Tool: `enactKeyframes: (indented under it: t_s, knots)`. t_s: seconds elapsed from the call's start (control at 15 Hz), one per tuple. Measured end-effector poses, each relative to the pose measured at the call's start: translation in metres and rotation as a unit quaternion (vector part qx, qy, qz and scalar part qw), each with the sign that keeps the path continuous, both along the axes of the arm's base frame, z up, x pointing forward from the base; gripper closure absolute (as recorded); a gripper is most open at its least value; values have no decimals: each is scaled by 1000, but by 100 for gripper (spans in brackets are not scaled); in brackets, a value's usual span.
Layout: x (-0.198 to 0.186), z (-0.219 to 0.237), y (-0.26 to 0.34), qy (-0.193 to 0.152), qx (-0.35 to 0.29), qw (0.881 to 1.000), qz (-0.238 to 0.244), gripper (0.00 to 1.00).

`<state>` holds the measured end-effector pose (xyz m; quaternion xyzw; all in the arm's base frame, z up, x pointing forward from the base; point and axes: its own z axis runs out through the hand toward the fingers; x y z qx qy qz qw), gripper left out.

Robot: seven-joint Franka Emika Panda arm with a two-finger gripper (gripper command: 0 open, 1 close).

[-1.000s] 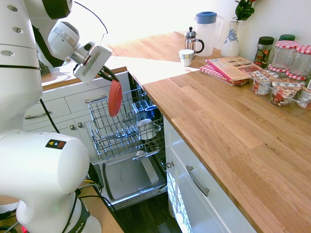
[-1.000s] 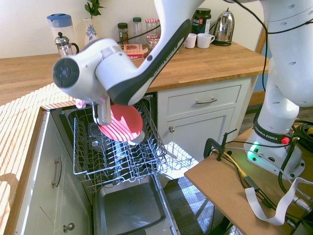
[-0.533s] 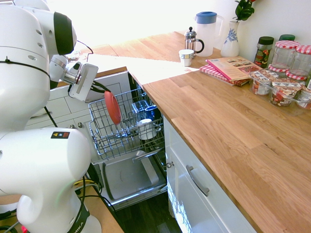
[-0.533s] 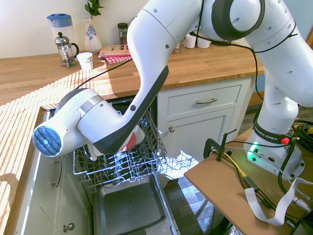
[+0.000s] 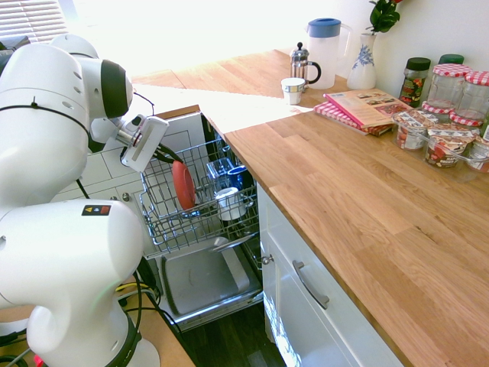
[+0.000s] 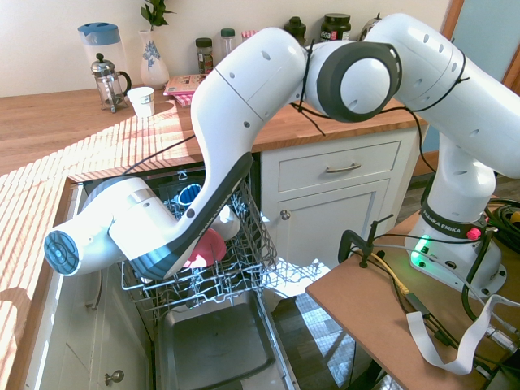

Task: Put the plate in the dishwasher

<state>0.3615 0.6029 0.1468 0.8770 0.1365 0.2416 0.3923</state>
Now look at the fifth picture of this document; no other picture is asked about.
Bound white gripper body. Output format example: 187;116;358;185
121;115;170;173

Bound coral pink plastic plate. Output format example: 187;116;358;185
170;160;199;212

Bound steel dishwasher door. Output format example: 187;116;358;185
146;232;265;333

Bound clear drinking glass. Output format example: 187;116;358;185
206;158;235;193

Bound blue mug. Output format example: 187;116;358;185
227;165;249;191

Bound white ceramic cup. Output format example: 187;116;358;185
214;187;246;222

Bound white paper cup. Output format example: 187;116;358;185
280;76;306;106

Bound steel French press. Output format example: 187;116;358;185
290;41;323;93

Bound silver kitchen appliance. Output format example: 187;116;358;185
0;35;32;73

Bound red checkered book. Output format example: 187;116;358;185
313;100;395;138

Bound white window blind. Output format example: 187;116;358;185
0;0;68;45

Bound wooden robot mounting board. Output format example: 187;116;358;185
121;290;196;367

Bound clear pitcher with blue lid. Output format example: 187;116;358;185
303;18;353;91

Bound pink cookbook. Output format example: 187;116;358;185
323;88;414;130

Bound white vase with blue print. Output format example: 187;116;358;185
345;32;378;91

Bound yoghurt pot with foil lid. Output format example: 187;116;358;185
467;135;489;174
393;109;439;151
424;127;475;170

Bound dark jar with black lid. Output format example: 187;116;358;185
398;57;432;109

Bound glass jar red checkered lid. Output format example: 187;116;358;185
426;63;474;111
456;70;489;120

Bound clear plastic tray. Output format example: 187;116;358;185
392;114;489;184

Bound jar with green lid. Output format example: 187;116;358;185
437;54;465;67

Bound grey wire dishwasher rack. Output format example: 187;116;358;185
138;138;261;256

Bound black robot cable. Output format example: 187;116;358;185
0;89;180;333

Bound yellow cable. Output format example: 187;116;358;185
116;281;154;294

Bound metal drawer handle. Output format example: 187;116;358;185
291;260;331;310

